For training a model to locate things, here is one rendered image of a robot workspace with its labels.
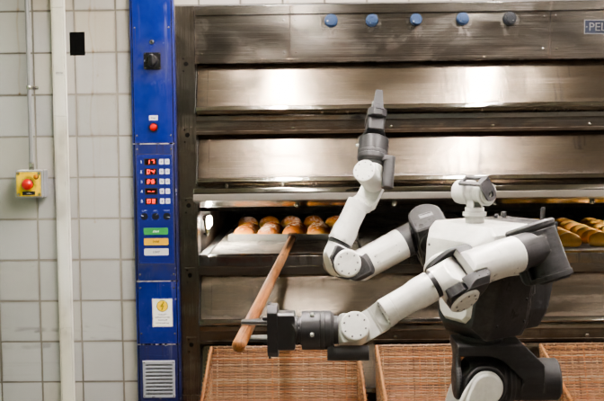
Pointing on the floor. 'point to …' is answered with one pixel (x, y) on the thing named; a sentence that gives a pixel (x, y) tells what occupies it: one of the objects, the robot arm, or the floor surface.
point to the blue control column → (160, 21)
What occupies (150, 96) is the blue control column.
